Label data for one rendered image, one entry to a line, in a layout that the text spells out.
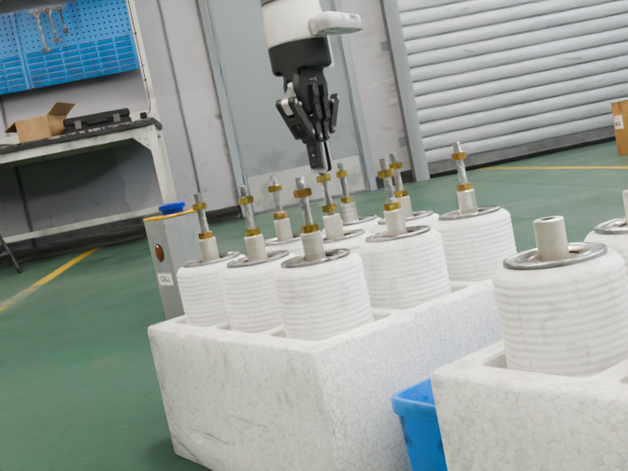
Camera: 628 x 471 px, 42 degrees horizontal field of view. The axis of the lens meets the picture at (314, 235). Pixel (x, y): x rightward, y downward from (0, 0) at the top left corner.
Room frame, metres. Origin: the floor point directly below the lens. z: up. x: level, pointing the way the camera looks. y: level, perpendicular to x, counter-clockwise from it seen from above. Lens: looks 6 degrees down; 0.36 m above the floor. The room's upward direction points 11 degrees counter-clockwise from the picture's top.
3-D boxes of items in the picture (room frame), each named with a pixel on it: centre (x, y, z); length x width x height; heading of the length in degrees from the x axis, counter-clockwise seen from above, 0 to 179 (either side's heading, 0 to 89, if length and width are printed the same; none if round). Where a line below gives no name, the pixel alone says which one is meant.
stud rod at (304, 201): (0.86, 0.00, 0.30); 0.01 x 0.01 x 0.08
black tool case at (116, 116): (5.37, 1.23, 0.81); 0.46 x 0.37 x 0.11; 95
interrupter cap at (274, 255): (0.96, 0.07, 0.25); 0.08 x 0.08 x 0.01
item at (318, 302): (0.86, 0.00, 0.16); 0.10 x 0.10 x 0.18
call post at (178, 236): (1.22, 0.20, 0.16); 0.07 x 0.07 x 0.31; 35
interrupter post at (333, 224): (1.02, -0.03, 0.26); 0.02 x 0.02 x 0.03
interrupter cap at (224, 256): (1.05, 0.14, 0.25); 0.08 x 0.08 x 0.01
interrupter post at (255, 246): (0.96, 0.07, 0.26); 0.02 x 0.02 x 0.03
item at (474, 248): (0.99, -0.19, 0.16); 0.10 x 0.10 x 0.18
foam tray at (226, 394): (1.02, -0.03, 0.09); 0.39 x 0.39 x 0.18; 35
